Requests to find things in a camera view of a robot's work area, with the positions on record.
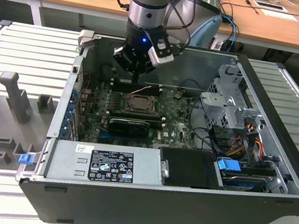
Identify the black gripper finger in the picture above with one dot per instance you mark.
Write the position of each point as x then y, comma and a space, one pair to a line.
147, 69
122, 57

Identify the black RAM slot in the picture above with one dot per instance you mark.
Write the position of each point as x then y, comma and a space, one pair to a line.
119, 87
156, 123
116, 110
120, 81

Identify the CPU socket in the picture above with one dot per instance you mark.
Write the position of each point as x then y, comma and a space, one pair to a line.
138, 112

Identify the blue expansion slot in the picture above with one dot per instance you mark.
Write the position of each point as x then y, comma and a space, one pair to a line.
102, 133

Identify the grey plastic case latch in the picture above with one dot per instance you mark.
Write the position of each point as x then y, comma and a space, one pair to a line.
86, 37

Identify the blue card retainer clip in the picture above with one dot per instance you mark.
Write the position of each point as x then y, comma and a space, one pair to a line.
70, 110
64, 128
75, 94
67, 119

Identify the black graphics card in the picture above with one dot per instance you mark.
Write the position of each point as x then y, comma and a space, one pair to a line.
127, 129

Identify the green motherboard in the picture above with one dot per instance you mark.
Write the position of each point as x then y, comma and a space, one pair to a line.
175, 130

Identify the white power adapter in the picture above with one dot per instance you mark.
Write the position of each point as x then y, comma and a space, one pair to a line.
217, 44

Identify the silver metal drive cage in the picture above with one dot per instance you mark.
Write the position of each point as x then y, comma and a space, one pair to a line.
218, 102

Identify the silver power supply unit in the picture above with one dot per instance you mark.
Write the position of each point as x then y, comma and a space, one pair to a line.
69, 159

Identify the hard disk in blue carrier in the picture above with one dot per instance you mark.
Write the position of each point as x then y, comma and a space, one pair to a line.
227, 166

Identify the white framed tablet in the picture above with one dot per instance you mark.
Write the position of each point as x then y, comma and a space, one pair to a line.
269, 6

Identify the grey parts rack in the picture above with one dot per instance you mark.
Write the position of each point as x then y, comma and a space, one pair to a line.
1, 123

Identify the blue plastic case latch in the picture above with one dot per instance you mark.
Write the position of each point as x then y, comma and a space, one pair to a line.
24, 160

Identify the black open PC case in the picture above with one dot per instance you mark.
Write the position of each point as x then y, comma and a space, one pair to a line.
151, 211

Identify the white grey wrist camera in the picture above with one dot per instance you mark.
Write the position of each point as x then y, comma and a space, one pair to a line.
160, 60

